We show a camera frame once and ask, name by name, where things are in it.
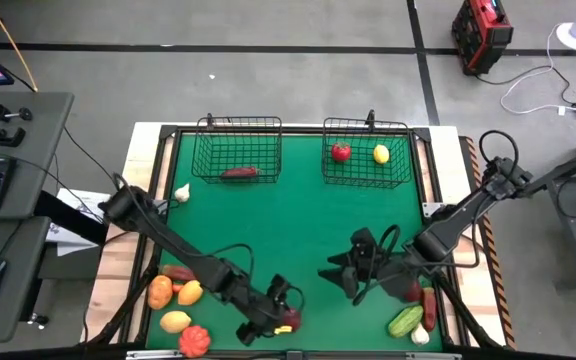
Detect orange-yellow mango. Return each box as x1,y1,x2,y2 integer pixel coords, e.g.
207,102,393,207
177,279,205,307

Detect black desk cable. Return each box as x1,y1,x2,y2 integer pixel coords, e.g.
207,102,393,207
0,127,119,196

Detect reddish sweet potato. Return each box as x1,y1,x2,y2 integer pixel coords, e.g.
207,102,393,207
160,264,197,283

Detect yellow cord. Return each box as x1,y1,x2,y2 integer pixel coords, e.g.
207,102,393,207
0,0,39,94

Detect red and black box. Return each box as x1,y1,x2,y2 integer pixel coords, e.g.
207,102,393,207
450,0,515,77

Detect dark red apple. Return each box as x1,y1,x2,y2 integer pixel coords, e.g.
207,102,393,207
282,307,303,332
403,280,424,304

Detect yellow lemon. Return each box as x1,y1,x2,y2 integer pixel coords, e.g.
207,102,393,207
372,143,391,166

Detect green table mat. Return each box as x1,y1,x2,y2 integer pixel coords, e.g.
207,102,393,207
145,132,444,352

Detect green zucchini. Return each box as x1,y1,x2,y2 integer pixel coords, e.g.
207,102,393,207
386,304,425,339

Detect silver corner bracket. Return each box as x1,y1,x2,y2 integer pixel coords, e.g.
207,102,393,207
421,200,447,219

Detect white paper sheets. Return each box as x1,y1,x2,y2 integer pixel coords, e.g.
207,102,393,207
45,188,114,257

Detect black metal beam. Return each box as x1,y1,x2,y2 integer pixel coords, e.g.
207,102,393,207
34,189,110,247

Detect white floor cable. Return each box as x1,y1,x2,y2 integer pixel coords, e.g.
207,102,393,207
499,22,576,116

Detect black floor cable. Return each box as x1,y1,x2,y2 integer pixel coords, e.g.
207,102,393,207
475,63,576,110

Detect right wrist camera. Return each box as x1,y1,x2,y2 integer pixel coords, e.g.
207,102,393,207
349,227,381,259

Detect dark red long pepper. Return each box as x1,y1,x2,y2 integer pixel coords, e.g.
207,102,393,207
420,286,438,333
220,166,261,180

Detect black wire basket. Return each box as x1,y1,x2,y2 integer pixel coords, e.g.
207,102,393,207
191,115,284,185
321,117,413,190

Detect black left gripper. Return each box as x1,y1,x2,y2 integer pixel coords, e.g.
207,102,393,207
236,294,303,347

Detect yellow oval fruit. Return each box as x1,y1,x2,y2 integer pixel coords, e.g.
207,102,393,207
159,310,193,335

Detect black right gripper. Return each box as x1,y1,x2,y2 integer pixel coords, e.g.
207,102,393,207
316,249,409,301

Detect red ribbed pumpkin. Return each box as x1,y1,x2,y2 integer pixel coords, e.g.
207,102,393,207
178,325,212,359

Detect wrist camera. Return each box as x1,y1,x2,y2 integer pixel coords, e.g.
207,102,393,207
349,227,381,259
266,273,292,302

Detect grey desk top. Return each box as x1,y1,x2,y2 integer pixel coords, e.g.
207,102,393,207
0,215,52,344
0,91,76,221

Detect black support strut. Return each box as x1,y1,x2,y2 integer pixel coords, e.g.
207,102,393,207
435,273,507,350
80,252,162,347

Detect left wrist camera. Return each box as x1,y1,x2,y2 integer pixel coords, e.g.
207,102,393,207
266,273,292,302

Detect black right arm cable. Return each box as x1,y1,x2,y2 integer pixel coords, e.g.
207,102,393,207
467,129,520,271

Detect black yellow hazard tape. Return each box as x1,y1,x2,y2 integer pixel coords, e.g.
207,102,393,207
460,134,518,350

